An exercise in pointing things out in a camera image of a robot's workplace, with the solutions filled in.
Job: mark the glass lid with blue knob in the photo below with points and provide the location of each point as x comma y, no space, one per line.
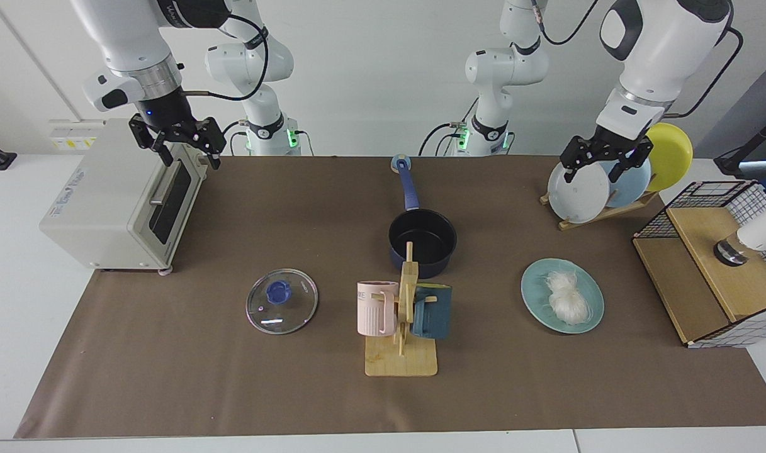
291,311

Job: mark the light blue plate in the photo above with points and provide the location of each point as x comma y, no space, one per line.
631,185

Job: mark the white plate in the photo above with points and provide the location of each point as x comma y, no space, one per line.
578,195

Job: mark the wooden plate rack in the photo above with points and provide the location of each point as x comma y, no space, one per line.
600,217

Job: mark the yellow plate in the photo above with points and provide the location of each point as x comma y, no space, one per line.
669,157

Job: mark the pale green plate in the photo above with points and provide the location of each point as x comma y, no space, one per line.
537,302

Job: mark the pale toaster oven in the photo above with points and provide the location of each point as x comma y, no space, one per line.
99,207

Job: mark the white cylinder with black cap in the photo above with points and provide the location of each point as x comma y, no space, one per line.
763,233

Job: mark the dark teal cup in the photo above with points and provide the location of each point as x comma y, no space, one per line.
433,318

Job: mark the pink ribbed cup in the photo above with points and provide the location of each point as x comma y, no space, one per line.
373,311

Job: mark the brown table cloth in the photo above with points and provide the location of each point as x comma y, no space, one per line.
231,390

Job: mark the wooden cup stand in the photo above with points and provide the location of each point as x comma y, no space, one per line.
401,362

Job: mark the white wall outlet strip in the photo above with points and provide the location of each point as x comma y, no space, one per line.
74,135

